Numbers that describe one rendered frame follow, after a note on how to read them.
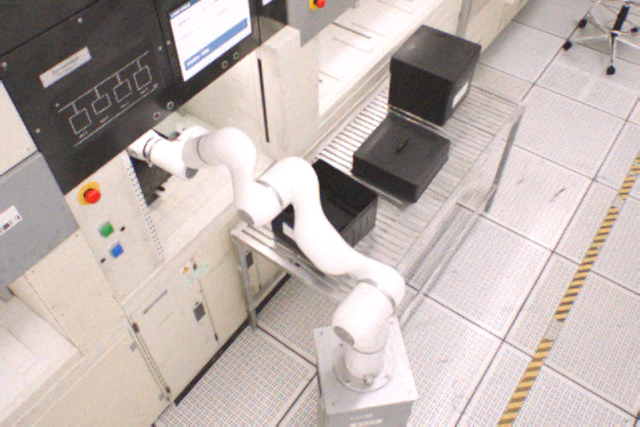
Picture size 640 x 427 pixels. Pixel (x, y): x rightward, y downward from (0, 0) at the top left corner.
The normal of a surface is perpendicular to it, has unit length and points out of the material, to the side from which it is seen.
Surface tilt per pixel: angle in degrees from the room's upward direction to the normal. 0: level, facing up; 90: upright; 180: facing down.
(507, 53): 0
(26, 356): 0
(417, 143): 0
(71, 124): 90
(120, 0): 90
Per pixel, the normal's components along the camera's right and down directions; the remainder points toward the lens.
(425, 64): 0.00, -0.65
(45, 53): 0.81, 0.44
